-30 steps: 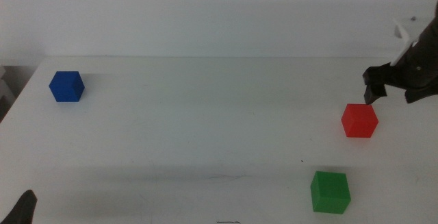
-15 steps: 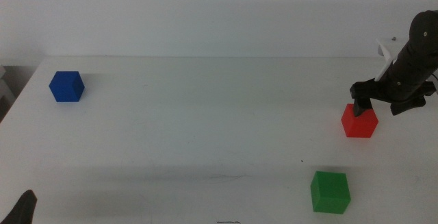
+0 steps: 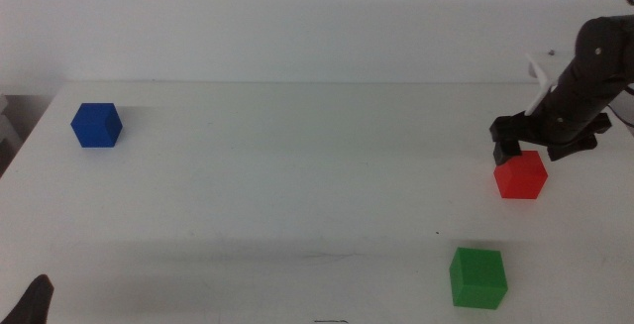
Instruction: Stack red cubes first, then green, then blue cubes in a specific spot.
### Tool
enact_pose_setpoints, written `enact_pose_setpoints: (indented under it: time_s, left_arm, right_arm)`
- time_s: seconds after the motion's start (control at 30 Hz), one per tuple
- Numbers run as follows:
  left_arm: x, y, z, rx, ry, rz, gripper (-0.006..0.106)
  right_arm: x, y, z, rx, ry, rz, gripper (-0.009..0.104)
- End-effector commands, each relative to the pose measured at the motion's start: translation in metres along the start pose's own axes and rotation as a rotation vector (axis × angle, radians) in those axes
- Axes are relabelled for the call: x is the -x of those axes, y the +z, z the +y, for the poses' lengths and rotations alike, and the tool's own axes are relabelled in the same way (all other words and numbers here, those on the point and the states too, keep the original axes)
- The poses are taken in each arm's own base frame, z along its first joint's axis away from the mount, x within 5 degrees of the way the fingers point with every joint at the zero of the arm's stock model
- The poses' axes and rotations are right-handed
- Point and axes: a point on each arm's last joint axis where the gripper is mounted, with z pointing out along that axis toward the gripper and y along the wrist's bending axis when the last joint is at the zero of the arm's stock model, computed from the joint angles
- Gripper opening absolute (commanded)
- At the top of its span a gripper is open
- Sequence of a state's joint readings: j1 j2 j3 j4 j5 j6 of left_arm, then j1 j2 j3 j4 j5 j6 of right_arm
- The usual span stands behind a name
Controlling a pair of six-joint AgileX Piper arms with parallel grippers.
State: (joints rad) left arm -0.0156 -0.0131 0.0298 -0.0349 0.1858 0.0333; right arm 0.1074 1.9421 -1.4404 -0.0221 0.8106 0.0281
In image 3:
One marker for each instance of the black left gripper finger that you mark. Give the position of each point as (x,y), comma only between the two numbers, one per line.
(32,306)

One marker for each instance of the blue cube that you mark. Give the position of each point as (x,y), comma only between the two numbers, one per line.
(96,126)

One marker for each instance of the green cube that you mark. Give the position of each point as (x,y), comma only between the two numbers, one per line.
(478,279)

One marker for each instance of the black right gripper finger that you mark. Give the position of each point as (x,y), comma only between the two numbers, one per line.
(569,150)
(505,151)

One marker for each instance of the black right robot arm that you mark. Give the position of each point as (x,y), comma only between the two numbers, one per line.
(604,46)

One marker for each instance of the red cube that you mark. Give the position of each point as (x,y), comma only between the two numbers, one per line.
(520,178)

